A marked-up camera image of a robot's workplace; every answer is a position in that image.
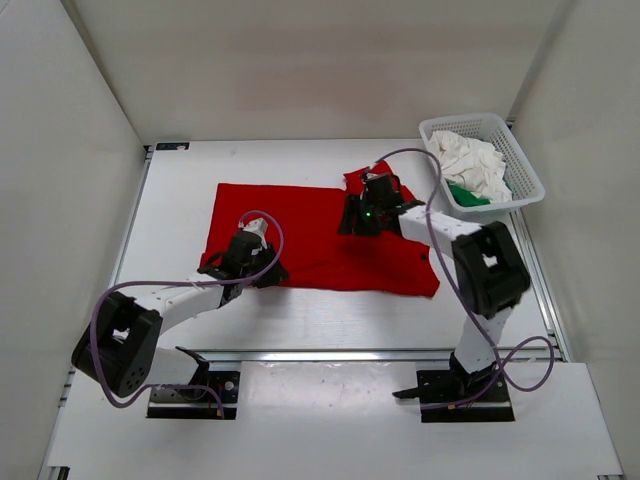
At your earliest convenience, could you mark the green t shirt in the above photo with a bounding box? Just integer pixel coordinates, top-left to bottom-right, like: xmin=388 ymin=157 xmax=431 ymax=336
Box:
xmin=448 ymin=183 xmax=491 ymax=208

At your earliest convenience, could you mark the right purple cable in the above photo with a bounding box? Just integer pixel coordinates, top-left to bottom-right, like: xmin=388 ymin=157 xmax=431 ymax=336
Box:
xmin=369 ymin=147 xmax=556 ymax=414

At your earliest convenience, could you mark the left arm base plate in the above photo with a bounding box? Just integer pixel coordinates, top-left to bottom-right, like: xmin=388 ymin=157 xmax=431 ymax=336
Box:
xmin=146 ymin=362 xmax=241 ymax=421

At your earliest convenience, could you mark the blue label sticker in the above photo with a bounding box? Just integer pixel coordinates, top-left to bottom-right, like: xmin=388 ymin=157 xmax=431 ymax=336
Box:
xmin=155 ymin=142 xmax=190 ymax=151

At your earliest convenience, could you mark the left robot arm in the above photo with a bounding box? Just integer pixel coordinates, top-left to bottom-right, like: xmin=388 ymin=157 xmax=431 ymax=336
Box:
xmin=71 ymin=215 xmax=289 ymax=408

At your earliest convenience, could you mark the white plastic basket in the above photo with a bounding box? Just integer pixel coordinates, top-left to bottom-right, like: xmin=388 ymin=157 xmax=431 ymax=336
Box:
xmin=419 ymin=113 xmax=545 ymax=220

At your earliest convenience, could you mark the red t shirt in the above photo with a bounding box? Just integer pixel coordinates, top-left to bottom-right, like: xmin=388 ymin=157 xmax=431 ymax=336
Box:
xmin=200 ymin=168 xmax=440 ymax=298

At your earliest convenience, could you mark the white t shirt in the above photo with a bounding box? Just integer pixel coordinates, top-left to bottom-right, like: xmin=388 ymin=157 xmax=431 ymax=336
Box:
xmin=427 ymin=131 xmax=513 ymax=204

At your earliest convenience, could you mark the purple cable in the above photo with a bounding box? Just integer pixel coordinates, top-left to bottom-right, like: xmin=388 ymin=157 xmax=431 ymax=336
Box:
xmin=369 ymin=147 xmax=556 ymax=414
xmin=94 ymin=209 xmax=285 ymax=417

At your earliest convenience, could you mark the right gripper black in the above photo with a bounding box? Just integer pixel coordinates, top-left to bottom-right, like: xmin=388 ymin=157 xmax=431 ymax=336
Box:
xmin=340 ymin=194 xmax=387 ymax=238

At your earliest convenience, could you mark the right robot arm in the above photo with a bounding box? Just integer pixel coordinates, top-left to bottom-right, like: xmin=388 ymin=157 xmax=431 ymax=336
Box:
xmin=338 ymin=169 xmax=531 ymax=408

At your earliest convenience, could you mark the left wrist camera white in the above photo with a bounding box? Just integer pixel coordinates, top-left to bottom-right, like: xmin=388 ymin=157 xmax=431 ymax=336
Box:
xmin=238 ymin=217 xmax=268 ymax=237

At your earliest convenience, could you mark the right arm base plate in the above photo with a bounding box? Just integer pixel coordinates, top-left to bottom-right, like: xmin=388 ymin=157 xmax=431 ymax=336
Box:
xmin=392 ymin=355 xmax=515 ymax=423

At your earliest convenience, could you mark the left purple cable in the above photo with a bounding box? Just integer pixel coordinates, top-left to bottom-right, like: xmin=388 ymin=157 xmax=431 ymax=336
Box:
xmin=94 ymin=209 xmax=285 ymax=417

